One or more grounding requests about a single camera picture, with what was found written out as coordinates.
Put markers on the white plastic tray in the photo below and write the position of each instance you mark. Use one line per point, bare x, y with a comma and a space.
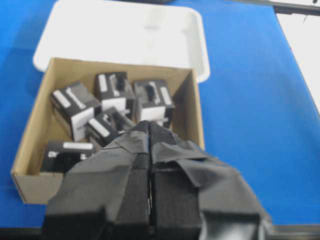
124, 33

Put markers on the black table edge rail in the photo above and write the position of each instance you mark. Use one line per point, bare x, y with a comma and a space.
278, 7

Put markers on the blue table mat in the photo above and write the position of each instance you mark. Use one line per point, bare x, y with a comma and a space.
258, 114

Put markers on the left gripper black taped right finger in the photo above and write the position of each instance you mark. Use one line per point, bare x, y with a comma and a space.
198, 197

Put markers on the brown cardboard box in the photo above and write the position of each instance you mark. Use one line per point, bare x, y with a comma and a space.
42, 126

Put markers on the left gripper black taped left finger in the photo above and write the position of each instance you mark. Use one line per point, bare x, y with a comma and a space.
105, 197

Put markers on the black white Dynamixel box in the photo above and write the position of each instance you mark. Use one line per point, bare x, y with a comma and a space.
61, 156
153, 102
113, 89
73, 107
106, 126

